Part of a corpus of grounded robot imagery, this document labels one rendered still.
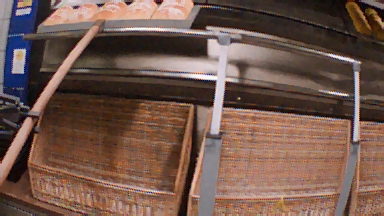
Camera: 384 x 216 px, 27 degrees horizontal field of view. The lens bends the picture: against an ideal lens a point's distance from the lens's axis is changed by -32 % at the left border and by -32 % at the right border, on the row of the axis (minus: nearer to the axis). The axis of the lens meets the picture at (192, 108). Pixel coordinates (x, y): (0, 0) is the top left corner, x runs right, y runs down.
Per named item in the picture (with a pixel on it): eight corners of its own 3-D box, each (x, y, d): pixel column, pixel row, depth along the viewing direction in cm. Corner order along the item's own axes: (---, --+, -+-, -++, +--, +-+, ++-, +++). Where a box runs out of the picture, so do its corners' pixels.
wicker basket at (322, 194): (201, 186, 354) (208, 103, 346) (340, 184, 349) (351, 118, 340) (183, 234, 308) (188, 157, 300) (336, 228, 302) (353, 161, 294)
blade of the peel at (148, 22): (189, 28, 303) (190, 19, 302) (36, 33, 307) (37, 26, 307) (201, 6, 337) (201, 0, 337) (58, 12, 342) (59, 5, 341)
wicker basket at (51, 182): (48, 159, 358) (46, 90, 350) (191, 185, 354) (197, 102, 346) (31, 198, 312) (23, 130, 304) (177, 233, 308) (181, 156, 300)
